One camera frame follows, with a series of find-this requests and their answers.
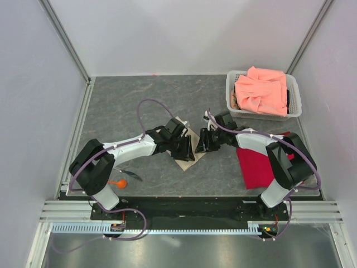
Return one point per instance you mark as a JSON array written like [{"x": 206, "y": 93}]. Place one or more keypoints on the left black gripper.
[{"x": 186, "y": 153}]

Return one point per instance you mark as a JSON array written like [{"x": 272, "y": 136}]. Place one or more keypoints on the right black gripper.
[{"x": 206, "y": 146}]

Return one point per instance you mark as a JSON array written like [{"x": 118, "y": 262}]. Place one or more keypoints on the beige cloth napkin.
[{"x": 192, "y": 162}]

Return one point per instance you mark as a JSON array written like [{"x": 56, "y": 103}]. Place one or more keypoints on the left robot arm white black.
[{"x": 93, "y": 165}]

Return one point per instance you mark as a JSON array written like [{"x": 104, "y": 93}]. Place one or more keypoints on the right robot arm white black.
[{"x": 270, "y": 198}]

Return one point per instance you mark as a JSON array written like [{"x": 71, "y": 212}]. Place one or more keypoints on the red cloth napkin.
[{"x": 253, "y": 167}]

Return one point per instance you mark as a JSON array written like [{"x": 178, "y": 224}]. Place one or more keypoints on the patterned cloth in basket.
[{"x": 233, "y": 100}]

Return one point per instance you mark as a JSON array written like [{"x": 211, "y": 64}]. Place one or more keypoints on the orange plastic spoon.
[{"x": 121, "y": 184}]

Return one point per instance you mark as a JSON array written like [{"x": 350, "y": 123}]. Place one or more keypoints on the salmon pink cloth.
[{"x": 262, "y": 91}]

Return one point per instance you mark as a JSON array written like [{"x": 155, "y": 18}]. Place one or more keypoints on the white plastic basket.
[{"x": 295, "y": 108}]

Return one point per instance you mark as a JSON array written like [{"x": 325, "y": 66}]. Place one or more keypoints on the dark cloth in basket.
[{"x": 288, "y": 100}]

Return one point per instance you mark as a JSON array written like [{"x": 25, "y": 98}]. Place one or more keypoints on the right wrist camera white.
[{"x": 211, "y": 124}]

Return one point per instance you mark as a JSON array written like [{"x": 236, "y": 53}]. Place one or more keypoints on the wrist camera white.
[
  {"x": 185, "y": 123},
  {"x": 211, "y": 124}
]

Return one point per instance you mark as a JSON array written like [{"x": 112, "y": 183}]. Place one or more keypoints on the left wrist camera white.
[{"x": 185, "y": 123}]

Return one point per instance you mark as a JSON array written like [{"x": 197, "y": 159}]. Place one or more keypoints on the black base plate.
[{"x": 192, "y": 213}]

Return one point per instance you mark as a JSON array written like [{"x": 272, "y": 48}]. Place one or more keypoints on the black knife clear handle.
[{"x": 129, "y": 173}]

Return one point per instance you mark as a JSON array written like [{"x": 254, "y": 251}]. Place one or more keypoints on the white slotted cable duct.
[{"x": 116, "y": 229}]

